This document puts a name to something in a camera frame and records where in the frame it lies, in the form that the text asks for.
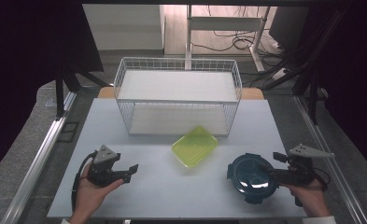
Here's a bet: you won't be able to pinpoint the person's right hand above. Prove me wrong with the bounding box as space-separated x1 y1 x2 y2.
283 180 332 218

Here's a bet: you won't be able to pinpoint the aluminium rail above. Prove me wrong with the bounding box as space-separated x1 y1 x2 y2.
292 94 367 224
0 91 78 224

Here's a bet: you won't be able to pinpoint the black floor cables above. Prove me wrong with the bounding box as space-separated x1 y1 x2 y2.
190 5 282 57

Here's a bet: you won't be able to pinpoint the wooden table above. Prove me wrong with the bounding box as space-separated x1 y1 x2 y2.
96 86 265 101

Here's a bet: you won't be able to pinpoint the white desk frame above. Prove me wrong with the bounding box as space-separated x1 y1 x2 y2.
184 4 271 73

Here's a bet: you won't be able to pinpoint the round dark blue lidded container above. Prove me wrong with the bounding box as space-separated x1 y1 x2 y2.
226 152 280 205

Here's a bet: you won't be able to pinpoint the black metal stand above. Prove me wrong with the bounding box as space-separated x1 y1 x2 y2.
54 66 110 120
261 8 348 125

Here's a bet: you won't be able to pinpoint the white power strip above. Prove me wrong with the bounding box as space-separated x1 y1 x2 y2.
271 66 289 82

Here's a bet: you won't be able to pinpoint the white wire shelf rack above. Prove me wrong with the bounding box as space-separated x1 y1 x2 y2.
113 56 243 137

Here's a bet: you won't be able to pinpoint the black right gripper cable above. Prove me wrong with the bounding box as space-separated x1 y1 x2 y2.
311 167 332 192

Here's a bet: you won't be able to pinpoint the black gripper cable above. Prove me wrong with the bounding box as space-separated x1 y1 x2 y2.
71 151 98 213
311 167 332 192

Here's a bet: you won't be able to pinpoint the person's left hand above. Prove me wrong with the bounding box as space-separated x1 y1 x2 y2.
73 162 124 217

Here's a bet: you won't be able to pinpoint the yellow-green rectangular lidded container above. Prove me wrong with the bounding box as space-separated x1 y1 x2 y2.
171 125 219 169

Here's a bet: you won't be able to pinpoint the dark curtain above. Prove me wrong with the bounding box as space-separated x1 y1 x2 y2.
0 0 105 181
308 0 367 178

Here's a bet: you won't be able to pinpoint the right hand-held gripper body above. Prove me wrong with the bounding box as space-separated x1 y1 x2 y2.
277 143 335 187

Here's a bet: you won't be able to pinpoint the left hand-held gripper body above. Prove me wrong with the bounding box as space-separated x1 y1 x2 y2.
87 145 123 188

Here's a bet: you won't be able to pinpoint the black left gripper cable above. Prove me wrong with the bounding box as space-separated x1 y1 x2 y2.
71 151 98 213

